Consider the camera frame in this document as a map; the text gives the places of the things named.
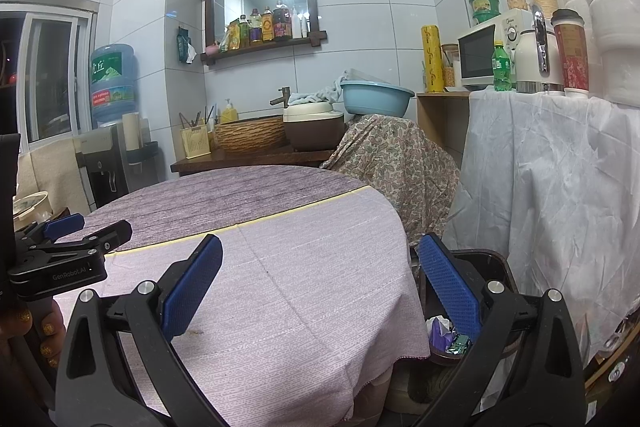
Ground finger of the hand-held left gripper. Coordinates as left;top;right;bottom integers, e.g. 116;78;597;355
17;213;86;248
22;220;134;270

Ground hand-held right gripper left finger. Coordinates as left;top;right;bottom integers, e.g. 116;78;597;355
55;234;224;427

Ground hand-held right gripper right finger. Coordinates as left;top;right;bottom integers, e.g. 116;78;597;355
416;233;587;427

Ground purple plastic bag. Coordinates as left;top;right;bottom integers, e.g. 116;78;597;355
429;324;454;354

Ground dark plastic bin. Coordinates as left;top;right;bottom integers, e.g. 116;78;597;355
417;248;523;367

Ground blue green foil wrapper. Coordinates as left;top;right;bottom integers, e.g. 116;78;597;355
446;334;473;356

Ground person's left hand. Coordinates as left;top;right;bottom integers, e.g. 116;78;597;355
0;306;68;373

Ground white bowl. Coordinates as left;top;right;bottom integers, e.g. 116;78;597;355
12;192;51;233

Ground water dispenser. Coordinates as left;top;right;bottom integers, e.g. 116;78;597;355
75;123;162;210

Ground grey wood-print table mat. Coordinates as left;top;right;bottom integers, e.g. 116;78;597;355
82;164;373;254

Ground beige plastic tub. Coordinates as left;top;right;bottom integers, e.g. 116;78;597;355
407;354;452;403

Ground white cup tube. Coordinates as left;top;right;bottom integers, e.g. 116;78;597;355
122;112;141;152

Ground dark wooden counter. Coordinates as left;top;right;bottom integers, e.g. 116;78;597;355
170;149;335;175

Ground yellow chopstick holder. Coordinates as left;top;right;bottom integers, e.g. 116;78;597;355
180;125;211;159

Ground white cloth cover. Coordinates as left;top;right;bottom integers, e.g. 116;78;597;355
442;87;640;363

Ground bundle of chopsticks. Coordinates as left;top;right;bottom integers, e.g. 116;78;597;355
179;104;218;128

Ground paisley patterned cloth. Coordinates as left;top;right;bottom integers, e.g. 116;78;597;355
320;114;461;248

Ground blue water jug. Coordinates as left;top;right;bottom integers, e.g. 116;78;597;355
90;44;137;124

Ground window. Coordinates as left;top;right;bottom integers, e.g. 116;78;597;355
0;0;98;145

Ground wicker basket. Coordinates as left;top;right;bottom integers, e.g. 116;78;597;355
214;116;286;154

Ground light wooden cabinet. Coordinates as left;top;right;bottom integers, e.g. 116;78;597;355
416;91;471;152

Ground brown and beige pot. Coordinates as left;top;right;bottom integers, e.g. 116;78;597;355
283;102;346;151

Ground green tissue packet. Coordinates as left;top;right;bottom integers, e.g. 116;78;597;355
176;26;197;64

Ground blue plastic basin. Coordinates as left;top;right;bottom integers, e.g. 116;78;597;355
340;79;416;118

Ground glass jar wooden lid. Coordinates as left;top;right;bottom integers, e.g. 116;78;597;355
441;44;461;86

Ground light blue towel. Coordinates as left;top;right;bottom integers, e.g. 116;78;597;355
289;74;351;106

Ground green soda bottle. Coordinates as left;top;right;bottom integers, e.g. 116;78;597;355
492;39;513;92

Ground yellow cylinder tube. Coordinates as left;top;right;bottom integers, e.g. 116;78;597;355
421;25;444;94

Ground white microwave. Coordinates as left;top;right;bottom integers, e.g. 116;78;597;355
457;9;536;90

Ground white electric kettle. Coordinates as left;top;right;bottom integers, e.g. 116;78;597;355
514;4;566;95

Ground red paper cup with lid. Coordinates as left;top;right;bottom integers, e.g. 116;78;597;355
551;9;591;100

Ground row of condiment bottles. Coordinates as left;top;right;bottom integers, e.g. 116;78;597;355
220;2;311;52

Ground stack of white paper bowls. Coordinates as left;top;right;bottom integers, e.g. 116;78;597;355
570;0;640;108

